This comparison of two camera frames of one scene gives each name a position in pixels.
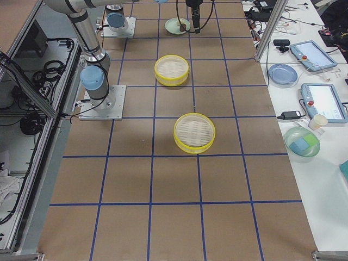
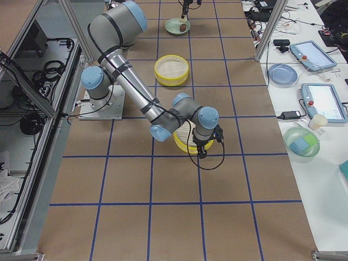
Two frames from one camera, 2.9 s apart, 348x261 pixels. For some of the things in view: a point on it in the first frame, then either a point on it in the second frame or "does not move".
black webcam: x=282 y=43 does not move
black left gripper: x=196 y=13 to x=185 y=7
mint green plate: x=173 y=25 does not move
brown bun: x=182 y=27 does not move
